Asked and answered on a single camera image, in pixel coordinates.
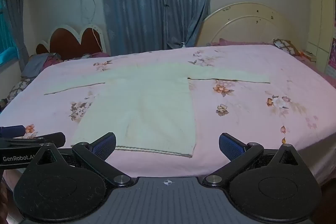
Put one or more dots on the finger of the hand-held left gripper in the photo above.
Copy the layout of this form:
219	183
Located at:
52	138
13	130

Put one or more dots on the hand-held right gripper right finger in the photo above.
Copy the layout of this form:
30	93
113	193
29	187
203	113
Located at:
231	147

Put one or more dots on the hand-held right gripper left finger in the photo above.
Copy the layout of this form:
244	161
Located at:
103	147

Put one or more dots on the white knitted sweater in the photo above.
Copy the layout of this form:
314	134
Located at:
147	103

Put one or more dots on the pile of clothes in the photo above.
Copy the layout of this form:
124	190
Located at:
39	64

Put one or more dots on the pink floral bedsheet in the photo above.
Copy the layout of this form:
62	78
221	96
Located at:
249	119

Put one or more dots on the magenta pillow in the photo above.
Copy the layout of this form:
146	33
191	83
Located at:
101	54

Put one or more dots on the window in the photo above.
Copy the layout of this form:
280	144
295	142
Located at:
8	35

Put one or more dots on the red heart-shaped headboard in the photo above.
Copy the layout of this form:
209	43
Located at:
69	41

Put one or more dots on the pump bottle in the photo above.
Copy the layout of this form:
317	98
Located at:
183	45

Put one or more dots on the checked pillow with frill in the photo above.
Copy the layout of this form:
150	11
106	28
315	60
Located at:
286	46

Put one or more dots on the grey curtain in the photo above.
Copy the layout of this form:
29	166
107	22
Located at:
15	8

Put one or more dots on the cream arched headboard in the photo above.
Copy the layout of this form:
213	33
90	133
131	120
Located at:
244	24

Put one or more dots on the cream wardrobe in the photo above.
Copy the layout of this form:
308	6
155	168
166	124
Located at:
321	8

